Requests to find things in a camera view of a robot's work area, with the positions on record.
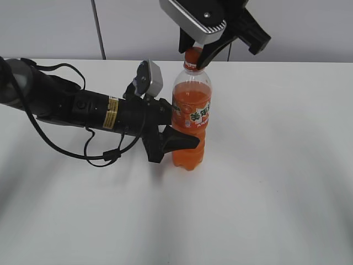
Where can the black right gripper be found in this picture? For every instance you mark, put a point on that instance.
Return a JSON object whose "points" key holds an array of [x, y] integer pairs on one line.
{"points": [[240, 25]]}

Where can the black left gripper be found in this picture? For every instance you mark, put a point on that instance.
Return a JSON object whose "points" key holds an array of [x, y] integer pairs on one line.
{"points": [[141, 117]]}

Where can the orange bottle cap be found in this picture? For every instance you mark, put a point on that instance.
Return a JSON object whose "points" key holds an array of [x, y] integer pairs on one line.
{"points": [[193, 54]]}

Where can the orange soda plastic bottle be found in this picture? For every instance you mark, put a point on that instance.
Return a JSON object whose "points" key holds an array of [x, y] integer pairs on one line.
{"points": [[191, 101]]}

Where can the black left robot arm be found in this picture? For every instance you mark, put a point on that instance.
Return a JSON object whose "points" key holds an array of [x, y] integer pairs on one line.
{"points": [[47, 98]]}

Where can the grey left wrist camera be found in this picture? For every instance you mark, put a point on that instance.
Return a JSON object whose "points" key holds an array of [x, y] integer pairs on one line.
{"points": [[148, 80]]}

